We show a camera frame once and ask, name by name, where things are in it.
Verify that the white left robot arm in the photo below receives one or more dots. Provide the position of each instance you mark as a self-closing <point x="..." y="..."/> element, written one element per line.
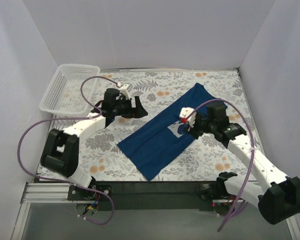
<point x="61" y="151"/>

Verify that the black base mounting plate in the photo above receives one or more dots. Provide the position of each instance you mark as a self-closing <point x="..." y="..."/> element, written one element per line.
<point x="164" y="195"/>

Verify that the blue t shirt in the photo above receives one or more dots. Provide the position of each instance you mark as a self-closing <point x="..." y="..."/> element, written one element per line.
<point x="156" y="144"/>

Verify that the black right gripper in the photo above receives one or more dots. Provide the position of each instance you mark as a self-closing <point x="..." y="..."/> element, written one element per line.
<point x="193" y="128"/>

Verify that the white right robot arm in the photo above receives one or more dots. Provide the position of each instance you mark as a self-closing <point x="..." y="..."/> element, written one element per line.
<point x="277" y="196"/>

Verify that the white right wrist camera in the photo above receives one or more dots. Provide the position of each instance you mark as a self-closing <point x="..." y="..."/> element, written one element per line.
<point x="187" y="116"/>

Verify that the white plastic basket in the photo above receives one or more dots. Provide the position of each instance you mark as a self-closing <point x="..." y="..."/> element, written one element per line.
<point x="64" y="96"/>

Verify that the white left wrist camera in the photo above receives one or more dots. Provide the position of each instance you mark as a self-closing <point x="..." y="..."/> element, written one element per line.
<point x="124" y="89"/>

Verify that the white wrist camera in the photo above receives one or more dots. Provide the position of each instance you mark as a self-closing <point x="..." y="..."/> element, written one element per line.
<point x="187" y="116"/>
<point x="124" y="89"/>

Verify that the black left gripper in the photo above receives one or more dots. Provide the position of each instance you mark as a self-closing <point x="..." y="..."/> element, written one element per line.
<point x="131" y="108"/>

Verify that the aluminium frame rail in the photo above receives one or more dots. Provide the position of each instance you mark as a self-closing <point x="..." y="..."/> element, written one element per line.
<point x="46" y="193"/>

